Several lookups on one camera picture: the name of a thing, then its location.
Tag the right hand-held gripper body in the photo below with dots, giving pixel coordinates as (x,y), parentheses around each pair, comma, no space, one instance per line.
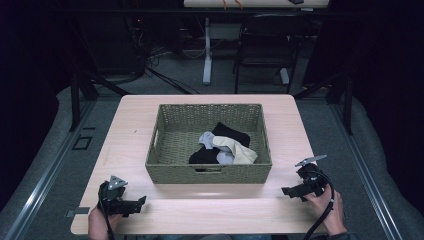
(311,180)

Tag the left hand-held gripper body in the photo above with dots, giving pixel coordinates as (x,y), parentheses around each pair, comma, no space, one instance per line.
(111,197)

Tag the person's right hand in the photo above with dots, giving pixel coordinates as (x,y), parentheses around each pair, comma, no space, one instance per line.
(328,209)

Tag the person's left hand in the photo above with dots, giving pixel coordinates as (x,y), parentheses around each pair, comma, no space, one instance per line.
(100,222)

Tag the grey tape strip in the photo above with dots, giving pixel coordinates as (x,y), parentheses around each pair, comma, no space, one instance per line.
(78,211)

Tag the black tape square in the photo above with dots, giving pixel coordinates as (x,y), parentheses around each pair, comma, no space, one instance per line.
(82,142)

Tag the cream sock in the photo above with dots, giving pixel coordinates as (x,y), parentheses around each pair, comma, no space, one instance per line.
(240,151)

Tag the woven green basket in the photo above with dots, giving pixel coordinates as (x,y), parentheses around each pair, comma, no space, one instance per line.
(181,140)

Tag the black sock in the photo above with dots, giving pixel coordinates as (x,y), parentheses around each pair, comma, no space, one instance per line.
(233,132)
(203,156)

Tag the black metal stand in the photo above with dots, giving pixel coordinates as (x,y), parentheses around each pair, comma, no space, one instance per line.
(80,96)
(343,96)

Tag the grey sock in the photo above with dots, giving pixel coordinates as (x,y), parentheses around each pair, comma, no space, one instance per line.
(208,139)

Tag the black folding chair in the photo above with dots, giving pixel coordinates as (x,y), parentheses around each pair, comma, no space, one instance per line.
(266,43)

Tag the white desk with metal legs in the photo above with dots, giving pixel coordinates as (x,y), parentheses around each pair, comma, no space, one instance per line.
(213,40)

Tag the metal floor rail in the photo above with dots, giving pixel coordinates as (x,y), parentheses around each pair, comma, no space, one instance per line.
(50,173)
(366,173)

